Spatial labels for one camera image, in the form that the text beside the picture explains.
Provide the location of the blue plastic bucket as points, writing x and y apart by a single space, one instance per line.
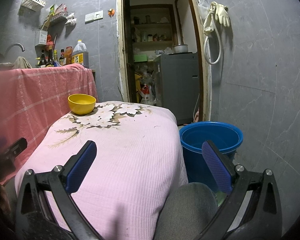
210 140

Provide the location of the green box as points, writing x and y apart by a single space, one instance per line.
140 58

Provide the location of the small dark sauce bottle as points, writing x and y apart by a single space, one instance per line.
61 58

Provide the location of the white wall switch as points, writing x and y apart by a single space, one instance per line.
89 17

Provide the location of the wooden door frame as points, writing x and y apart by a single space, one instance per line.
202 55

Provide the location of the wooden shelf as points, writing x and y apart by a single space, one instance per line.
152 25

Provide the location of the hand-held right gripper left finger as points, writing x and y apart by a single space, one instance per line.
82 165

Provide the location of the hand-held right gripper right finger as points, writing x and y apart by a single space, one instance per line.
215 166

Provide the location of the wall rack with packets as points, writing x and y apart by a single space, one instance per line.
59 13

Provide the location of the white plastic bag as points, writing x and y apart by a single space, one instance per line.
70 18

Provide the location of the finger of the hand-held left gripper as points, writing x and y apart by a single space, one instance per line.
16 148

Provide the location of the large cooking oil bottle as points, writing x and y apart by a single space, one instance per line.
80 55

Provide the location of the red and white bag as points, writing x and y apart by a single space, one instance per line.
147 95

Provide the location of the pink floral blanket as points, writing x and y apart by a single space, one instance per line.
120 155

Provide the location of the beige rag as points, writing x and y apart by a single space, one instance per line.
22 63

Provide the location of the white plastic basket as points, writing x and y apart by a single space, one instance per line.
33 3

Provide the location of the cream rubber gloves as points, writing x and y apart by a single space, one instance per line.
221 13

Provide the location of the orange wall hook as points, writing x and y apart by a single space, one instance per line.
111 12

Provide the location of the clear plastic bag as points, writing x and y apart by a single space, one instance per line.
203 3

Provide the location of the person's grey trouser leg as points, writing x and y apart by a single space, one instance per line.
187 212

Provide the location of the metal faucet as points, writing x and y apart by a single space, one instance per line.
15 46

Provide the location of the red mesh bag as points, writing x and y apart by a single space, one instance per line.
49 41

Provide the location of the metal pot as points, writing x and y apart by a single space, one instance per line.
180 48

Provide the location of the pink checked cloth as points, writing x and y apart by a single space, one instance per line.
35 97

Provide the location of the yellow capped sauce bottle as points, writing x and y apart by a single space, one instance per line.
55 58

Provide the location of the yellow bowl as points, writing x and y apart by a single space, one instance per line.
82 106

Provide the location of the person's left hand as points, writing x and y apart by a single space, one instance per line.
4 198

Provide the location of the white utensil holder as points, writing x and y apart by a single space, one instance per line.
41 38

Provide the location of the white wall socket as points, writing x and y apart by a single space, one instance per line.
98 15

